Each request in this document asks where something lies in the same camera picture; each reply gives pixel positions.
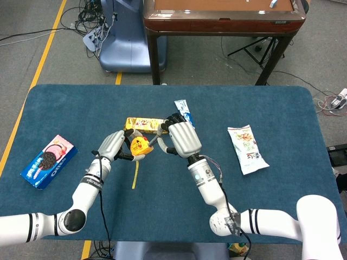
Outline black equipment case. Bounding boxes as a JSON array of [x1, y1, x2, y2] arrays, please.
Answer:
[[326, 144, 347, 167]]

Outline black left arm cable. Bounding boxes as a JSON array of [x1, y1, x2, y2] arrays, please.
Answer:
[[91, 150, 112, 260]]

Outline yellow foil biscuit pack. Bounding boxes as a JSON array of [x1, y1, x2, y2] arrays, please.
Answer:
[[124, 116, 166, 134]]

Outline grey blue robot torso base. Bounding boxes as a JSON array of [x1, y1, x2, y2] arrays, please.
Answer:
[[112, 240, 230, 260]]

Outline white power strip with plugs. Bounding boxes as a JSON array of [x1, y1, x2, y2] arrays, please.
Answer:
[[82, 27, 106, 52]]

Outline blue felt table mat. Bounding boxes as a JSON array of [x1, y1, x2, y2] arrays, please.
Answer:
[[0, 84, 347, 246]]

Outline long black floor cable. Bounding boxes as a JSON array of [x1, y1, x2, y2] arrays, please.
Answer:
[[0, 27, 70, 43]]

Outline black tripod stand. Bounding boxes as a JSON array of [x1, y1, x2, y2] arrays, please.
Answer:
[[227, 36, 286, 68]]

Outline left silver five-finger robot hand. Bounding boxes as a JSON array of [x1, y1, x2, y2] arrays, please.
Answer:
[[98, 128, 147, 161]]

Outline colourful small package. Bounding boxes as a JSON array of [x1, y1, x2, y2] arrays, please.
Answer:
[[227, 243, 250, 257]]

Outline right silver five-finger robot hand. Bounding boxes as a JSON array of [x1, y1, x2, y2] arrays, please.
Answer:
[[156, 113, 203, 159]]

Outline white snack packet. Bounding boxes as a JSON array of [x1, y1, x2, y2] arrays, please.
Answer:
[[227, 124, 271, 176]]

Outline brown mahjong table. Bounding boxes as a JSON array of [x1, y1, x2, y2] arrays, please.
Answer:
[[143, 0, 307, 86]]

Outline blue Oreo cookie box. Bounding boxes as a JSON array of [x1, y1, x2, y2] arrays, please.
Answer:
[[20, 134, 79, 190]]

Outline white power strip red wires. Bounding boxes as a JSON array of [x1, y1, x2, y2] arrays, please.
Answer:
[[313, 88, 347, 117]]

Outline tangled black cable bundle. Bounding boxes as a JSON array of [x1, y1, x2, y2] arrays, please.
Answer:
[[59, 0, 114, 59]]

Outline blue white toothpaste tube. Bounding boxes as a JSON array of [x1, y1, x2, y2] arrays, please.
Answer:
[[173, 99, 196, 128]]

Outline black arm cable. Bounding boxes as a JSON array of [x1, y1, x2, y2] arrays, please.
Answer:
[[202, 155, 252, 260], [91, 150, 112, 260]]

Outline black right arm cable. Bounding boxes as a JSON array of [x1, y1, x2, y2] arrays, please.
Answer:
[[202, 155, 252, 260]]

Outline yellow tape measure with strap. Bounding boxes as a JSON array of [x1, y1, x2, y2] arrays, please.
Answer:
[[130, 135, 159, 190]]

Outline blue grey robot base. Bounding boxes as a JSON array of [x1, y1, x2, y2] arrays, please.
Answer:
[[99, 0, 168, 73]]

